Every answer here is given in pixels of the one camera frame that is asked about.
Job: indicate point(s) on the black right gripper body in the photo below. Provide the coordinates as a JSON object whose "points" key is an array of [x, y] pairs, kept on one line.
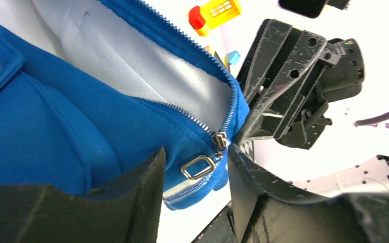
{"points": [[337, 75]]}

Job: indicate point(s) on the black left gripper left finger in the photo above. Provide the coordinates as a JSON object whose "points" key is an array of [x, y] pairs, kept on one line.
{"points": [[127, 209]]}

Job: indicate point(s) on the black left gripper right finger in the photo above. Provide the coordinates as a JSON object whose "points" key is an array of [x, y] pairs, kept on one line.
{"points": [[269, 209]]}

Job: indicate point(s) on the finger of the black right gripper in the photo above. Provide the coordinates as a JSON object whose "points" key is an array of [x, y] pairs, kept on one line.
{"points": [[272, 103], [270, 38]]}

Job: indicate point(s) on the blue zip jacket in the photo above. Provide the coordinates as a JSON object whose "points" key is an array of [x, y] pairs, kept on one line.
{"points": [[89, 88]]}

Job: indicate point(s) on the yellow red toy block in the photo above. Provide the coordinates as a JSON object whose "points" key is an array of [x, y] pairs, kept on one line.
{"points": [[212, 14]]}

